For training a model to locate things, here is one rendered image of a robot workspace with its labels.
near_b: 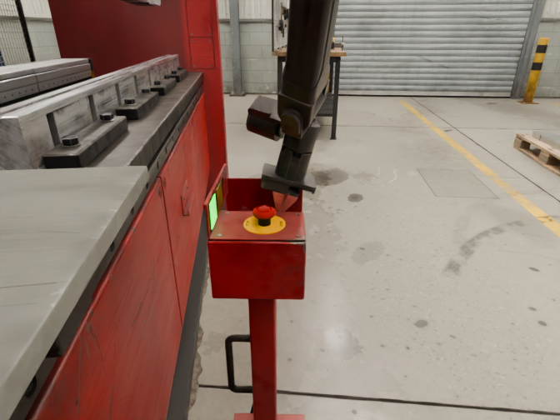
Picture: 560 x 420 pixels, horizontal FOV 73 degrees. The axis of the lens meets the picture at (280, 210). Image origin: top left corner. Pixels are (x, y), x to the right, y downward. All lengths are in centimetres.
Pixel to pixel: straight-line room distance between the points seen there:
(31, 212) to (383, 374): 136
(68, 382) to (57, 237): 32
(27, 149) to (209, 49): 174
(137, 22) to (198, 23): 32
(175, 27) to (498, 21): 641
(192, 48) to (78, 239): 216
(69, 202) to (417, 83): 751
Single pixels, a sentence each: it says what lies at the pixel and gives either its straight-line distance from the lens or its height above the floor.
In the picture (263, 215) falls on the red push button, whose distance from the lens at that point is 62.
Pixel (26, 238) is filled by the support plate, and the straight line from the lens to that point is 19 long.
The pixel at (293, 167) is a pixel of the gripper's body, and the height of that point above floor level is 86.
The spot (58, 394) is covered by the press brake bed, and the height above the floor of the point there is 75.
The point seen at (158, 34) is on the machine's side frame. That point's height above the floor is 107.
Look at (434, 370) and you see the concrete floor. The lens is 154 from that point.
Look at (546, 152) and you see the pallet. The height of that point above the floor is 12.
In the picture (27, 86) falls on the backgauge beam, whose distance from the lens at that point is 129.
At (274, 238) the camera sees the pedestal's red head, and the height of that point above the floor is 78.
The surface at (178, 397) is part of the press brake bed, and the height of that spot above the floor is 5.
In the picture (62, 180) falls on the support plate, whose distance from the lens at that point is 25.
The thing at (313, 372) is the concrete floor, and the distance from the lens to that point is 144.
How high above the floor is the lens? 108
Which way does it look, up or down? 25 degrees down
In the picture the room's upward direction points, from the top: straight up
